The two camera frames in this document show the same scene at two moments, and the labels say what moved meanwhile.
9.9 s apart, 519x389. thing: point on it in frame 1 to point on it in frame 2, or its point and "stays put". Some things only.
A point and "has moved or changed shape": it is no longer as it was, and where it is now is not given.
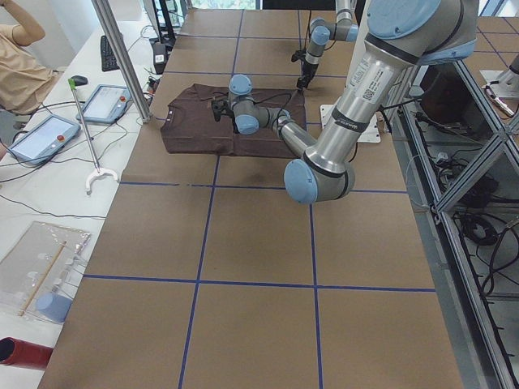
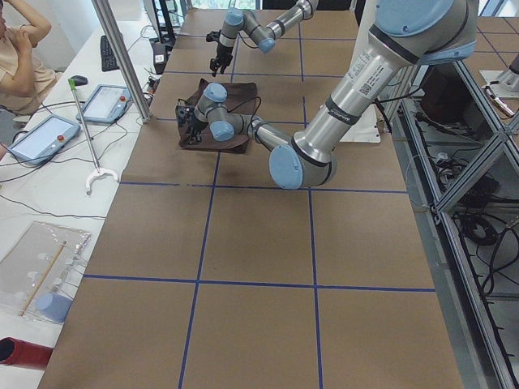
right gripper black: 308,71 to 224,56
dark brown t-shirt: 189,126 has moved or changed shape
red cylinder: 20,353 stays put
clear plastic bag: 36,275 stays put
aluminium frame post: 106,19 stays put
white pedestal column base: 371,134 stays put
